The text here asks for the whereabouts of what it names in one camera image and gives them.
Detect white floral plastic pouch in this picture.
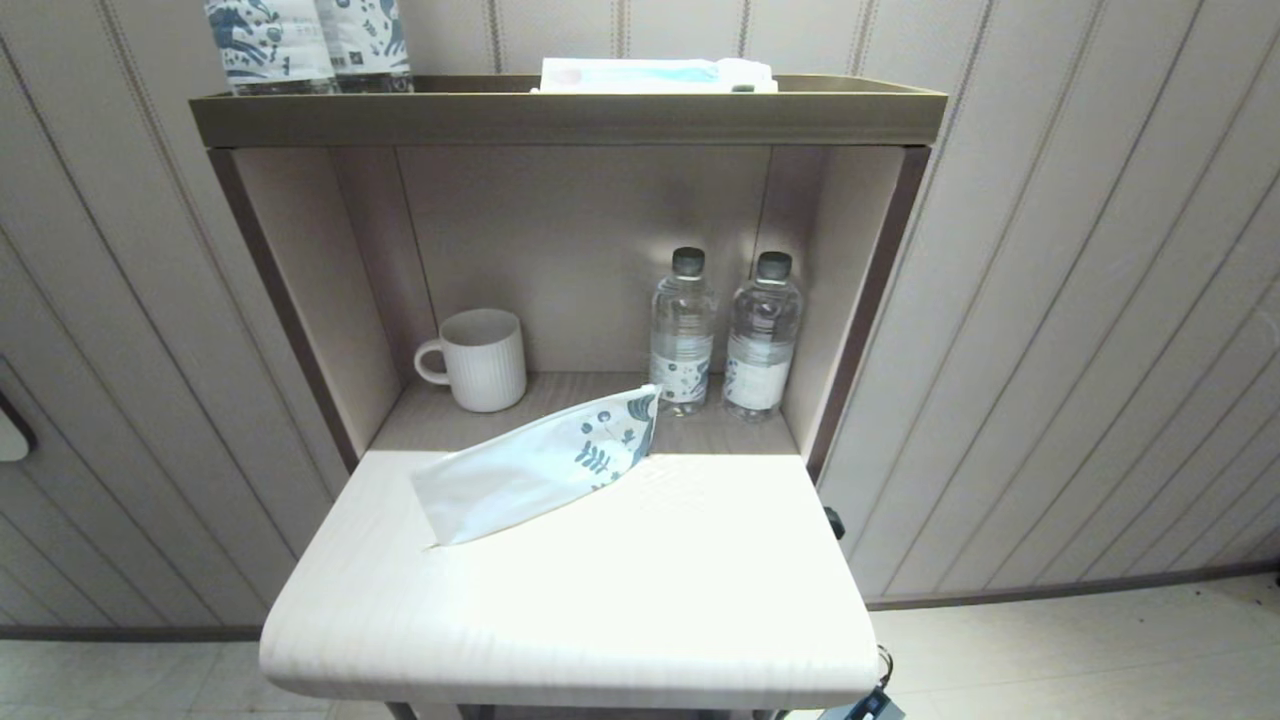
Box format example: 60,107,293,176
410,385,661,548

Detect clear plastic water bottle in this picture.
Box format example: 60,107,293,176
650,247,719,418
722,251,804,423

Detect white ribbed mug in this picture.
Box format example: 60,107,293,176
414,308,528,413

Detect light wooden shelf table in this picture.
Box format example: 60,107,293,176
190,75,949,720

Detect white packet with blue print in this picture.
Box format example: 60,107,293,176
538,57,779,94

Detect blue patterned packs on shelf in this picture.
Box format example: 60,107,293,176
203,0,338,96

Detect white wall fixture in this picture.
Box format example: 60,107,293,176
0,385,39,463

